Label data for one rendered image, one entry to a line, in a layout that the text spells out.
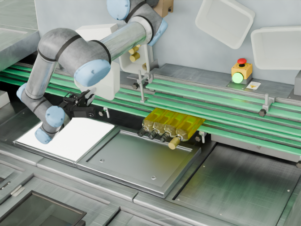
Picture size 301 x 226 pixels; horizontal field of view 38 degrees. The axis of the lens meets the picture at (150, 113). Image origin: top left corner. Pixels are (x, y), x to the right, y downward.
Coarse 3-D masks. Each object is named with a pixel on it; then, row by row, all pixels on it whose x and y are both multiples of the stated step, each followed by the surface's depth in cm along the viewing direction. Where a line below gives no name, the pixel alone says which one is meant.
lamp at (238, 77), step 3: (237, 72) 189; (234, 75) 188; (237, 75) 187; (240, 75) 188; (234, 78) 188; (237, 78) 188; (240, 78) 187; (243, 78) 189; (234, 81) 189; (237, 81) 188; (240, 81) 188
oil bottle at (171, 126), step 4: (176, 116) 198; (180, 116) 198; (184, 116) 198; (172, 120) 196; (176, 120) 196; (180, 120) 195; (168, 124) 194; (172, 124) 193; (176, 124) 193; (164, 128) 193; (168, 128) 192; (172, 128) 191; (172, 132) 192; (172, 136) 193
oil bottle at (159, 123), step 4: (164, 112) 203; (168, 112) 203; (172, 112) 202; (176, 112) 203; (160, 116) 200; (164, 116) 200; (168, 116) 200; (172, 116) 200; (156, 120) 198; (160, 120) 198; (164, 120) 197; (168, 120) 198; (156, 124) 196; (160, 124) 195; (164, 124) 195; (156, 128) 195; (160, 128) 194; (160, 132) 195
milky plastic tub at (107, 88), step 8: (112, 64) 192; (112, 72) 188; (104, 80) 203; (112, 80) 190; (80, 88) 204; (96, 88) 202; (104, 88) 202; (112, 88) 193; (104, 96) 198; (112, 96) 195
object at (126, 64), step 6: (144, 48) 209; (126, 54) 223; (132, 54) 224; (144, 54) 220; (120, 60) 221; (126, 60) 224; (138, 60) 224; (144, 60) 222; (120, 66) 223; (126, 66) 224; (132, 66) 224; (138, 66) 223; (132, 72) 221; (144, 72) 218
